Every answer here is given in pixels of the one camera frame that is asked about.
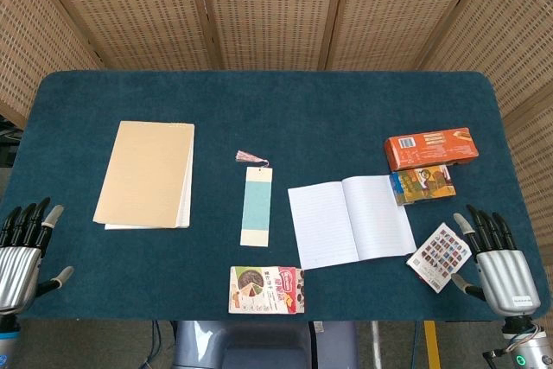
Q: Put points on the cream blue bookmark pink tassel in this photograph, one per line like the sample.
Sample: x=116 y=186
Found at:
x=257 y=209

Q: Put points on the white red wafer box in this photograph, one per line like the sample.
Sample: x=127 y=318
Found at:
x=265 y=291

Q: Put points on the tan cover notebook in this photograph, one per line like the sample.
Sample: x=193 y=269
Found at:
x=142 y=174

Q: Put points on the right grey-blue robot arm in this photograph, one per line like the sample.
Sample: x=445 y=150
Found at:
x=531 y=349

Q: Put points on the white box stamp pattern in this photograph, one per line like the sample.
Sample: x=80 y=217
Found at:
x=438 y=256

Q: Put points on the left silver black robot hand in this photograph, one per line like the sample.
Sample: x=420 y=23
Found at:
x=17 y=269

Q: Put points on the orange cardboard box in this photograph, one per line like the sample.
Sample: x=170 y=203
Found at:
x=432 y=148

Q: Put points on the open lined white notebook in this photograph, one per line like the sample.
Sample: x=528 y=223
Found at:
x=345 y=222

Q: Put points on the grey robot torso base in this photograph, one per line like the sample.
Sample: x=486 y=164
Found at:
x=259 y=347

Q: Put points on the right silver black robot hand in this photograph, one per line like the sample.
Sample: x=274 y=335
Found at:
x=505 y=276

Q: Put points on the teal table cloth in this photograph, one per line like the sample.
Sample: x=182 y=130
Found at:
x=276 y=110

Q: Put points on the blue yellow cartoon box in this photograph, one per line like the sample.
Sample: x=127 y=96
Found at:
x=425 y=185

